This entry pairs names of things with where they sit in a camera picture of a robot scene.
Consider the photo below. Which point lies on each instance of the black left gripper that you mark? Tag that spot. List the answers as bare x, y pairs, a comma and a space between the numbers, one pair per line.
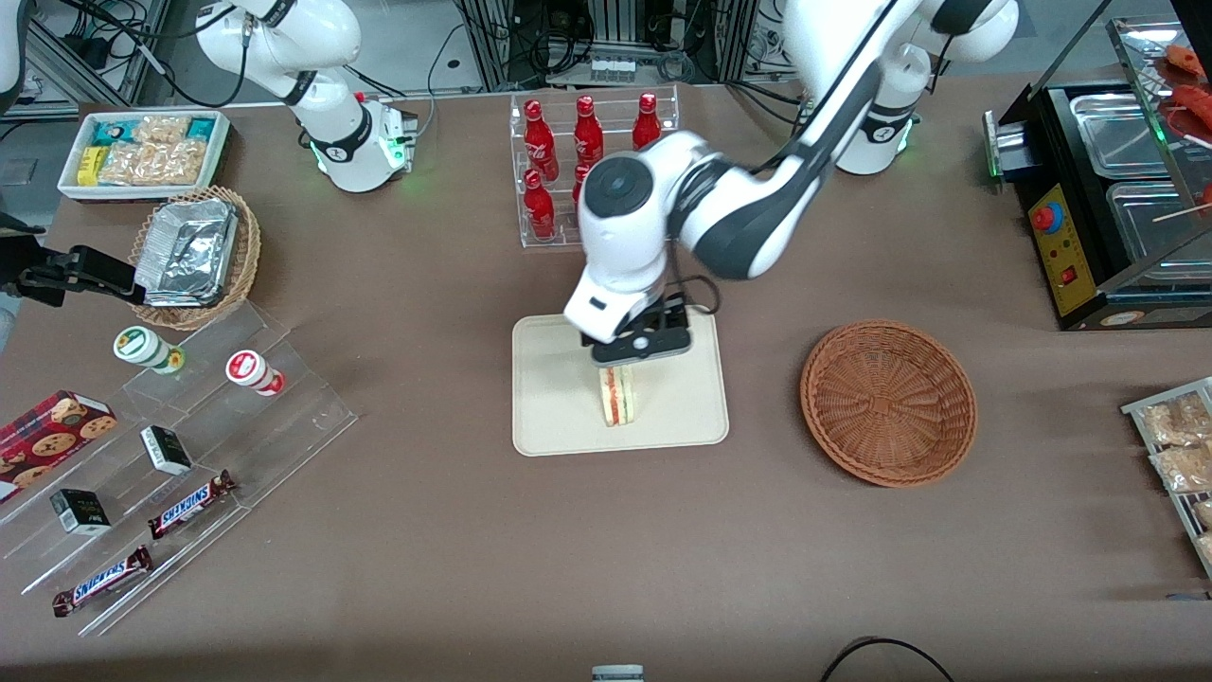
670, 314

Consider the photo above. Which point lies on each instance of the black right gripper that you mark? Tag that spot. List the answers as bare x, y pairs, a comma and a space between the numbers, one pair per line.
59, 272

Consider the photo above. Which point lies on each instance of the triangle sandwich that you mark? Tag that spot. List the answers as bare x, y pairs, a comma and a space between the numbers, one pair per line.
618, 398

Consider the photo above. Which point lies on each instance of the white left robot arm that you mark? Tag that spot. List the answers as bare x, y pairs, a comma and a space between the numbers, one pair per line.
739, 208

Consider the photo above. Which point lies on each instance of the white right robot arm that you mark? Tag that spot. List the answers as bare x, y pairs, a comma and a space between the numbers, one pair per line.
331, 57

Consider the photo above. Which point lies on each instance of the beige plastic tray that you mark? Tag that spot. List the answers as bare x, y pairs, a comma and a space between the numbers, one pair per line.
559, 398

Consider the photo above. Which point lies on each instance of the light wicker basket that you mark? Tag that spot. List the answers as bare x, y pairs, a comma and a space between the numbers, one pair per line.
248, 251

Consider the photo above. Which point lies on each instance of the brown round wicker basket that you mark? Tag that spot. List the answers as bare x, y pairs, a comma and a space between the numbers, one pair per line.
890, 403

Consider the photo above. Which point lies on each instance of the white rectangular snack bin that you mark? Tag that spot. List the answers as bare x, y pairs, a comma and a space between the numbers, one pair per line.
68, 175

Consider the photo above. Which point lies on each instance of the green lid yogurt cup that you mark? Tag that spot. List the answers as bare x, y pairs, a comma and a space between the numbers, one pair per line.
142, 347

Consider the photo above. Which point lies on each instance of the yellow snack packet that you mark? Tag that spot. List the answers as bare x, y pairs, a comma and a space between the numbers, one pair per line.
91, 166

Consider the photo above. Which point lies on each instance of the clear bag of crackers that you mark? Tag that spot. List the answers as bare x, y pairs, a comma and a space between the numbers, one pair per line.
178, 162
125, 164
161, 130

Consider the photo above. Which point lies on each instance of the stack of foil trays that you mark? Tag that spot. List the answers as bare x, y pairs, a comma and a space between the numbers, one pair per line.
187, 251

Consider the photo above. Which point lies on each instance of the red cookie box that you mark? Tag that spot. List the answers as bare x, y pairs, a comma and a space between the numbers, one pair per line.
52, 436

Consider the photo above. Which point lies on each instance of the red cola bottle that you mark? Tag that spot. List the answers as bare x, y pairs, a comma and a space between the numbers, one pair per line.
588, 133
540, 142
579, 185
647, 123
539, 208

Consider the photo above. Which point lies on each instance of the teal snack packet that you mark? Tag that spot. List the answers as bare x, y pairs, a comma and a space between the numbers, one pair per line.
112, 133
201, 129

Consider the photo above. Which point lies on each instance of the small black carton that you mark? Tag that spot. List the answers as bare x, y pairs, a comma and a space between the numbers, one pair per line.
80, 512
167, 450

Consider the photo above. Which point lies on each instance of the clear acrylic bottle rack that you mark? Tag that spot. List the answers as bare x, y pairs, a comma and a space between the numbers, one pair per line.
565, 123

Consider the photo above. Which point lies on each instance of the red lid yogurt cup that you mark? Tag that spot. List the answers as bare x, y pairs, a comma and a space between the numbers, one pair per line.
251, 369

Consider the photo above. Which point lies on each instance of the snickers bar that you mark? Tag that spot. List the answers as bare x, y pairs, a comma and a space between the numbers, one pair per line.
189, 505
102, 581

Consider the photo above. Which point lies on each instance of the clear acrylic stepped stand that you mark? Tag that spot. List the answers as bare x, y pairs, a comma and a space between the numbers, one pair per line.
284, 426

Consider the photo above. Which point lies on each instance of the grey device at table edge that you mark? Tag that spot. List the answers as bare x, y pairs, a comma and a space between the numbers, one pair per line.
617, 673

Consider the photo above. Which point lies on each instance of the red knob on case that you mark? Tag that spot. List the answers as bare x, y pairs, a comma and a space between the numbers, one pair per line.
1046, 218

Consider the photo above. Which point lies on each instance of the black hot food display case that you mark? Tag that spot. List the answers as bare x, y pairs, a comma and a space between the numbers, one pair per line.
1079, 275

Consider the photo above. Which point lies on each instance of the steel food pan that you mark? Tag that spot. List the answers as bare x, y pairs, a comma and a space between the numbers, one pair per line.
1146, 223
1117, 133

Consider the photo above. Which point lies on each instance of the clear bag of pastries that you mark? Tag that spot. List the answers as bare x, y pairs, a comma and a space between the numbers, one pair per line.
1204, 513
1179, 421
1184, 467
1206, 549

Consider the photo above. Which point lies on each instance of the orange fried food pieces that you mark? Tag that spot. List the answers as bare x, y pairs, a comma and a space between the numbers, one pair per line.
1193, 99

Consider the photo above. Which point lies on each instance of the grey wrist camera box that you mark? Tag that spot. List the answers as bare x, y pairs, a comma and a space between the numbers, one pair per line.
644, 346

